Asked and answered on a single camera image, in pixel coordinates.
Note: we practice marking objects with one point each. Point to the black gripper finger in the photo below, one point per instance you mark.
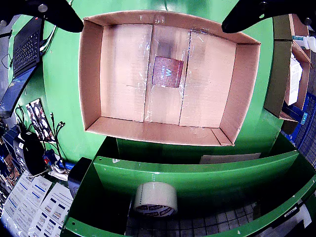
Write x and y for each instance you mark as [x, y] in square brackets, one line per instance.
[49, 12]
[259, 12]

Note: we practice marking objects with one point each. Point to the small open cardboard box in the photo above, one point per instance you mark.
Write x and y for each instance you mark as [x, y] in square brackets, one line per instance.
[281, 27]

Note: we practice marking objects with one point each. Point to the cardboard box with raised flap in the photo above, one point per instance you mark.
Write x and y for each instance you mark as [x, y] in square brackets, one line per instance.
[274, 86]

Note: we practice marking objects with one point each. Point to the large shallow cardboard tray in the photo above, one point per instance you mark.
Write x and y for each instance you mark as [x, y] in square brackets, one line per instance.
[123, 74]

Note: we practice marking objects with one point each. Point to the dark blue box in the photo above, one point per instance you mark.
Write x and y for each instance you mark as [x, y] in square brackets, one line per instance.
[12, 143]

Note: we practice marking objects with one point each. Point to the black laptop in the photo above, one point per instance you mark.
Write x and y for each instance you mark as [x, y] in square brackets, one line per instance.
[26, 49]

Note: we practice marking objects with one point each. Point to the long white carton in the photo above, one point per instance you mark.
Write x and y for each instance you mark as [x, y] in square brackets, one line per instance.
[293, 81]

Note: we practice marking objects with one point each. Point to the black patterned card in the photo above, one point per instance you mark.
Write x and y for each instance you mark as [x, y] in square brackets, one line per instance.
[39, 118]

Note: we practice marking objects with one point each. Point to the tall blue carton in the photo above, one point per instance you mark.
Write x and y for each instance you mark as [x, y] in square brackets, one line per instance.
[304, 118]

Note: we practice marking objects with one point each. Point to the blue plastic crate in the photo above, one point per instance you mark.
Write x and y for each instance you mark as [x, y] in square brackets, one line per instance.
[308, 143]

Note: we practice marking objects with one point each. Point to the small blue red object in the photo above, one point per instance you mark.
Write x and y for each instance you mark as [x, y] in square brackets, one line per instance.
[50, 156]

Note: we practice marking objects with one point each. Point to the black pouch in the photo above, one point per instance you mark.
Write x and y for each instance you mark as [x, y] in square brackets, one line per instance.
[34, 158]

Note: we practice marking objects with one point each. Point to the white cloth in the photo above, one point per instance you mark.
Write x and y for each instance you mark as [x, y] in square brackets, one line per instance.
[59, 172]

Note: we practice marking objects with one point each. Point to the dark grey device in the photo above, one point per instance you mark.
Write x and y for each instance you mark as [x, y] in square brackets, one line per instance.
[79, 177]

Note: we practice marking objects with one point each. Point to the green metal machine housing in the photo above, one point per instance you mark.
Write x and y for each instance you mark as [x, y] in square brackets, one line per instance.
[197, 177]

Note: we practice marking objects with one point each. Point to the printed label sheet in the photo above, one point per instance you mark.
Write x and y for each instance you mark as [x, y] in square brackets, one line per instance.
[56, 209]
[24, 202]

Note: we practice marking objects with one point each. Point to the white paper label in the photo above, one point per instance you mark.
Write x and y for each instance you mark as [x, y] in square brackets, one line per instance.
[306, 217]

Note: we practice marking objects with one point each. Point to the roll of clear packing tape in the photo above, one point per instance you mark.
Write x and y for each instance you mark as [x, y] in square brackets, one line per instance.
[155, 197]

